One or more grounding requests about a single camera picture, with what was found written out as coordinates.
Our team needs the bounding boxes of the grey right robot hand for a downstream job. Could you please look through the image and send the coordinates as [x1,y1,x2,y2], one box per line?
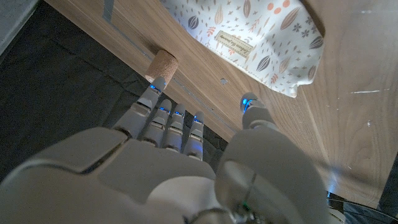
[0,76,330,224]

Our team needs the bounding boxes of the white leaf-print pen bag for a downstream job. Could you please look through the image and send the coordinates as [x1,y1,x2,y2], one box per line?
[160,0,325,99]

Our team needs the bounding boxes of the tan cork-textured cup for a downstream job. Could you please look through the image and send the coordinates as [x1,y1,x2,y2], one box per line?
[144,49,180,90]

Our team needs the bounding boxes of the black fabric curtain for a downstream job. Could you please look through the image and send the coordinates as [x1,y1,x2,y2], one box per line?
[0,0,229,183]

